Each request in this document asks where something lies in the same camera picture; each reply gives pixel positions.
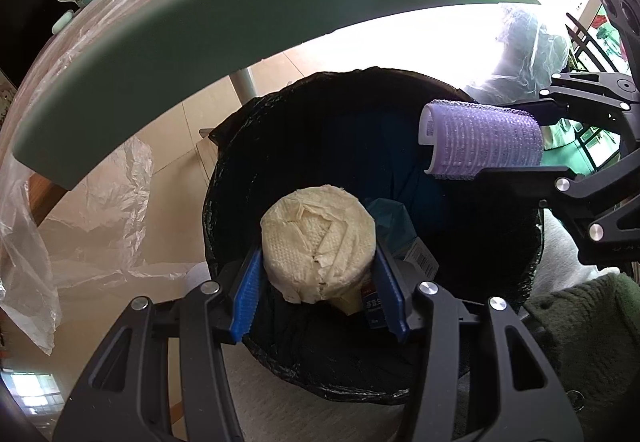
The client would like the green sleeve forearm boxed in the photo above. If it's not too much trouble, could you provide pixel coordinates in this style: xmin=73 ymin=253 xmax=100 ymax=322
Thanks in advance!
xmin=524 ymin=274 xmax=639 ymax=441

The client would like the purple hair roller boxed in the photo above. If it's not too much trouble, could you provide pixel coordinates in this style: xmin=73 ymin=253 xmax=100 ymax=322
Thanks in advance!
xmin=418 ymin=100 xmax=544 ymax=179

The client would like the black lined trash bin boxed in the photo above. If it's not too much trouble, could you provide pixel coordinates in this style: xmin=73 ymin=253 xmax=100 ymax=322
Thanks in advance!
xmin=202 ymin=66 xmax=546 ymax=405

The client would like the beige paper ball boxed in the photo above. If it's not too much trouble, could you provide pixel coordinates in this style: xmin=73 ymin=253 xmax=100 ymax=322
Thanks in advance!
xmin=260 ymin=184 xmax=376 ymax=312

